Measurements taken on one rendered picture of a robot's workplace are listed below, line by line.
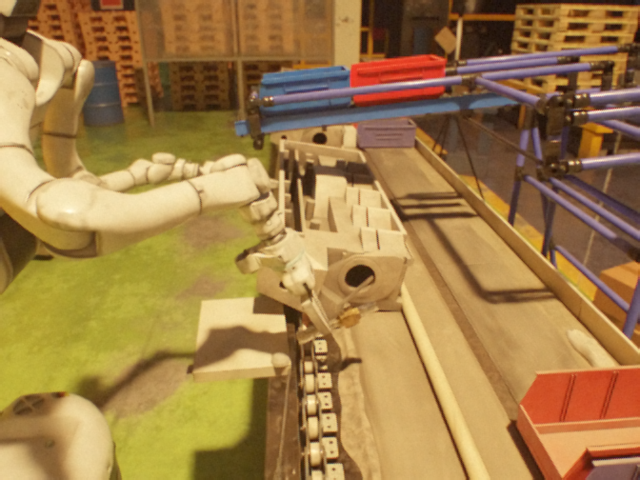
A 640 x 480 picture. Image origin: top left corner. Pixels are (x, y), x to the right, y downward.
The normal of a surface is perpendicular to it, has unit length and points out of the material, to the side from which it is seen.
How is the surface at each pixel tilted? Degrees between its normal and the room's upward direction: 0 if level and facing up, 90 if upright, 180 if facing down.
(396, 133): 92
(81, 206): 39
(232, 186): 61
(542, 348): 0
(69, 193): 32
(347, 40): 90
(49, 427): 73
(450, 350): 0
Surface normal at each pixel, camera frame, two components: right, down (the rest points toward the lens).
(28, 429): 0.12, 0.14
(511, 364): 0.00, -0.91
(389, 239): 0.18, -0.71
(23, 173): 0.39, -0.57
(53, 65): 0.12, 0.42
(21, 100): 0.93, -0.30
